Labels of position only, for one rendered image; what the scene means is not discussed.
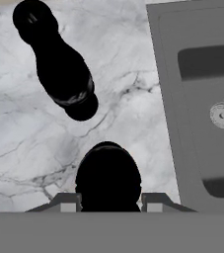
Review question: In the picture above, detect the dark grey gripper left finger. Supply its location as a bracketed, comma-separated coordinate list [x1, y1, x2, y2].
[26, 192, 83, 213]

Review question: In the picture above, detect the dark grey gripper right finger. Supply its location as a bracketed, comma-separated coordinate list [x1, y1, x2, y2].
[140, 192, 196, 213]

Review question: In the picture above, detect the large black bottle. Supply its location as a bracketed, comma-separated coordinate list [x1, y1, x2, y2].
[12, 0, 100, 123]
[74, 140, 143, 213]

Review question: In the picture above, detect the grey sink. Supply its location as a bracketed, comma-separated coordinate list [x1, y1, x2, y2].
[145, 0, 224, 213]

